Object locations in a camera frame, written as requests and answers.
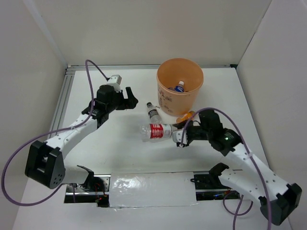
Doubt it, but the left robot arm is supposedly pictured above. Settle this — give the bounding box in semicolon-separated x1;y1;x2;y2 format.
25;84;138;191

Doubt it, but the orange juice bottle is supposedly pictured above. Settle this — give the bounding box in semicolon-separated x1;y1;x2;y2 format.
176;111;195;123

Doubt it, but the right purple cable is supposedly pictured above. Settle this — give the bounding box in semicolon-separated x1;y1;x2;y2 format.
181;107;273;230

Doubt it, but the purple cable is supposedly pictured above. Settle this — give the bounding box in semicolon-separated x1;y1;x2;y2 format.
0;59;111;207
181;107;273;230

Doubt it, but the peach capybara plastic bin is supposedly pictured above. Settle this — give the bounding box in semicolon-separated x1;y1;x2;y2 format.
156;58;204;116

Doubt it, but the white taped cover sheet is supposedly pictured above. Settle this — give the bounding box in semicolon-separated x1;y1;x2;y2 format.
109;172;197;208

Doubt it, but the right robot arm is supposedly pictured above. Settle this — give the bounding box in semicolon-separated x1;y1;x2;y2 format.
177;108;302;226

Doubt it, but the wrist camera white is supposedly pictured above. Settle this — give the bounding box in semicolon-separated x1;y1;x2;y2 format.
172;129;188;148
106;75;122;92

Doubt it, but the red label bottle red cap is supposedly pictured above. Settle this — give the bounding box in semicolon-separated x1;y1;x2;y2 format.
140;123;179;142

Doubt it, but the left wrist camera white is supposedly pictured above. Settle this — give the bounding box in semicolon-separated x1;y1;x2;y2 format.
106;75;122;92

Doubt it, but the Pocari Sweat blue label bottle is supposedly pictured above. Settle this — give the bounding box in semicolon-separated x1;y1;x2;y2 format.
174;81;185;92

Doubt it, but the small black label bottle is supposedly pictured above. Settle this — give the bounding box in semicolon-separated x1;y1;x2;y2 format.
146;102;163;124

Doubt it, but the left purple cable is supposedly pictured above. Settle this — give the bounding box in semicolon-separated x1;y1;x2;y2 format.
0;59;111;207

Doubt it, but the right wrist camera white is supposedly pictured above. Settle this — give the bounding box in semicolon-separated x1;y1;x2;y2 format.
172;129;188;148

